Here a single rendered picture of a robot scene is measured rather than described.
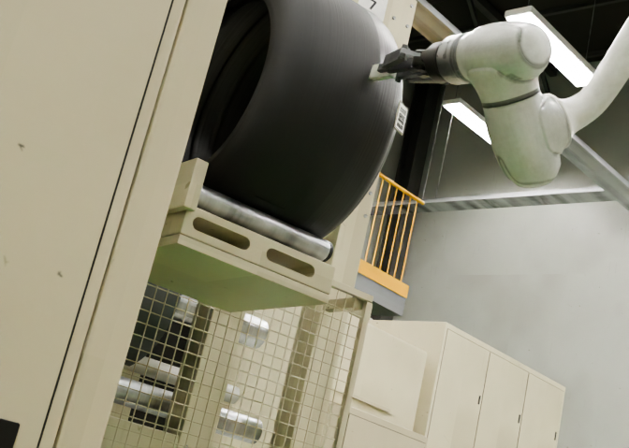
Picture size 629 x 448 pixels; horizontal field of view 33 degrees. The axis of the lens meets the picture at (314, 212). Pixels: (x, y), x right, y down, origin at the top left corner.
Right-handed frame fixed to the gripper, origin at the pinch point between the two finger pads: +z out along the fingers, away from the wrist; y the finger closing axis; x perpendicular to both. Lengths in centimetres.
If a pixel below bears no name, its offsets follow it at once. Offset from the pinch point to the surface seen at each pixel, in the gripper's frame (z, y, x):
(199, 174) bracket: 8.9, 25.7, 32.3
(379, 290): 700, -541, -81
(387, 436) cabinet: 373, -338, 61
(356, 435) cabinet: 366, -307, 67
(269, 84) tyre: 8.6, 18.4, 10.7
